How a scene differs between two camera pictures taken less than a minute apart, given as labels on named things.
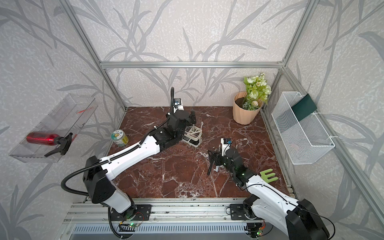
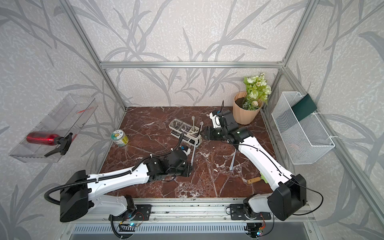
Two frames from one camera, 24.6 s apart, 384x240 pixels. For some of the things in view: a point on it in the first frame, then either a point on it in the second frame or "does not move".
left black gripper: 189,122 → 187,167
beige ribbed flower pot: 241,115 does not move
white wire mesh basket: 305,141 does not move
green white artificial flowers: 257,91 does not move
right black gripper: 214,155 → 207,134
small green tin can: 119,138 does not move
